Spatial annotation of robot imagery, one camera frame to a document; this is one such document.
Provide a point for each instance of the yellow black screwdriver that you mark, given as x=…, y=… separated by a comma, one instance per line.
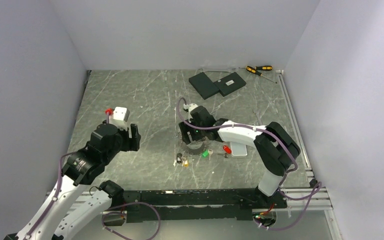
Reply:
x=264, y=68
x=261, y=74

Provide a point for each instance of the silver wrench on table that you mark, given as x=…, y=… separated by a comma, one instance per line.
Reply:
x=258, y=117

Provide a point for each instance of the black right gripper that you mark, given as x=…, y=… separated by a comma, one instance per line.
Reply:
x=184, y=129

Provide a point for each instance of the yellow black screwdriver front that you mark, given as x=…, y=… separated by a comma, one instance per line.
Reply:
x=261, y=74

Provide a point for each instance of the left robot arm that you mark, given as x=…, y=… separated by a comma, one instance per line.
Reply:
x=53, y=221

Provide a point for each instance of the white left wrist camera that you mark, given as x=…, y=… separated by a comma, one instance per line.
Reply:
x=118, y=117

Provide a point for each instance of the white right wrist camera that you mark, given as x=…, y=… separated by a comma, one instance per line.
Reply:
x=188, y=108

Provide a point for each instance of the long silver wrench at wall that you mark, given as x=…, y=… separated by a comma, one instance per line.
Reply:
x=217, y=70

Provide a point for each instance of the silver key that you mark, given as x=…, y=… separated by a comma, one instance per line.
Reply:
x=210, y=153

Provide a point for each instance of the red key tag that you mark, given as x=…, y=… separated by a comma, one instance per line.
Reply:
x=226, y=151

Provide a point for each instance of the small black flat box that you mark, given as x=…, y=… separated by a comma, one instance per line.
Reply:
x=230, y=83

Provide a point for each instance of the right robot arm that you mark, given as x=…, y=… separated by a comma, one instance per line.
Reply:
x=276, y=148

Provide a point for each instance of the large black flat box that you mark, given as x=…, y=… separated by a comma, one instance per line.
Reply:
x=203, y=85

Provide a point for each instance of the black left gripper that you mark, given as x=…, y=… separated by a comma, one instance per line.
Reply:
x=131, y=143

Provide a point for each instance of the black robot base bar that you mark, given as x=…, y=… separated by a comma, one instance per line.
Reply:
x=195, y=204

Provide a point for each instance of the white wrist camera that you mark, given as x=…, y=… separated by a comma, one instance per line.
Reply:
x=118, y=117
x=188, y=108

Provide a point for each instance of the black key tag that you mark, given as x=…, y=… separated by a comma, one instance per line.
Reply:
x=179, y=158

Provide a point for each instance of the clear plastic case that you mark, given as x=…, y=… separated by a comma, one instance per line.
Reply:
x=238, y=149

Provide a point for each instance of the green key tag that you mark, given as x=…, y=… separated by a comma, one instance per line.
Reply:
x=205, y=154

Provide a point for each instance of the round metal key organizer disc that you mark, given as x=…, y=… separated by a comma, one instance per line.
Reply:
x=194, y=148

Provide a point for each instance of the yellow black screwdriver rear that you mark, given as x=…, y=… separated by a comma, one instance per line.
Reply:
x=264, y=68

